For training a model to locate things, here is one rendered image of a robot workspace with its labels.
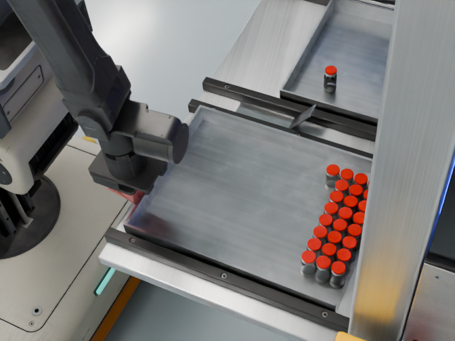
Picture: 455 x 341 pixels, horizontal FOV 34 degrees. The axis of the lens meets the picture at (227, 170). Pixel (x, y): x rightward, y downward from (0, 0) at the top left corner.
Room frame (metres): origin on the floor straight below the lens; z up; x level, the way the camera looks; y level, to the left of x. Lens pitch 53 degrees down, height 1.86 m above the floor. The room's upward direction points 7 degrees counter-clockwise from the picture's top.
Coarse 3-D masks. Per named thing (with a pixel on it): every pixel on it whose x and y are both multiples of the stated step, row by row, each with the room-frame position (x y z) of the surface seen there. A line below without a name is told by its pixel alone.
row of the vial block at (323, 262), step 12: (360, 180) 0.65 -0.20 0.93; (360, 192) 0.63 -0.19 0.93; (348, 204) 0.61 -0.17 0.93; (348, 216) 0.59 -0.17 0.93; (336, 228) 0.57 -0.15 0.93; (336, 240) 0.55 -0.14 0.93; (324, 252) 0.53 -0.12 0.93; (336, 252) 0.54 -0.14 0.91; (324, 264) 0.51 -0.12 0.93; (324, 276) 0.50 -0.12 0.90
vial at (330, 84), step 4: (324, 76) 0.88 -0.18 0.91; (328, 76) 0.88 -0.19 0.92; (332, 76) 0.87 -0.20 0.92; (336, 76) 0.88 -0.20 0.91; (328, 80) 0.87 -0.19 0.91; (332, 80) 0.87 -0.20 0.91; (336, 80) 0.88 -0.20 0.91; (328, 84) 0.87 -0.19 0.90; (332, 84) 0.87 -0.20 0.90; (336, 84) 0.88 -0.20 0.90; (324, 88) 0.88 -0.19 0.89; (328, 88) 0.87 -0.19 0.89; (332, 88) 0.87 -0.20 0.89
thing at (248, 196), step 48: (192, 144) 0.79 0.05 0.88; (240, 144) 0.78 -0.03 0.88; (288, 144) 0.76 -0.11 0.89; (192, 192) 0.69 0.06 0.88; (240, 192) 0.68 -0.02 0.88; (288, 192) 0.67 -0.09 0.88; (192, 240) 0.60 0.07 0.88; (240, 240) 0.59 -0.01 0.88; (288, 240) 0.58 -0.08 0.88; (288, 288) 0.49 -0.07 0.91
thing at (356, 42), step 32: (352, 0) 1.06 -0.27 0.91; (320, 32) 1.02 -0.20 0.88; (352, 32) 1.01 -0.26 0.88; (384, 32) 1.00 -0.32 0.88; (320, 64) 0.94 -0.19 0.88; (352, 64) 0.93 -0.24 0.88; (384, 64) 0.92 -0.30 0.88; (288, 96) 0.85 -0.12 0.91; (320, 96) 0.87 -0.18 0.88; (352, 96) 0.86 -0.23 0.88
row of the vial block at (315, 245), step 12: (348, 168) 0.67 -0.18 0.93; (348, 180) 0.65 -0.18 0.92; (336, 192) 0.63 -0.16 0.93; (348, 192) 0.64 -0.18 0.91; (336, 204) 0.61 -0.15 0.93; (324, 216) 0.59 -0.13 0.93; (336, 216) 0.60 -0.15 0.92; (324, 228) 0.57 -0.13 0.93; (312, 240) 0.55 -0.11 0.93; (324, 240) 0.56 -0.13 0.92; (312, 252) 0.53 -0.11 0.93; (312, 264) 0.52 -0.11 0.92; (312, 276) 0.52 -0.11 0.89
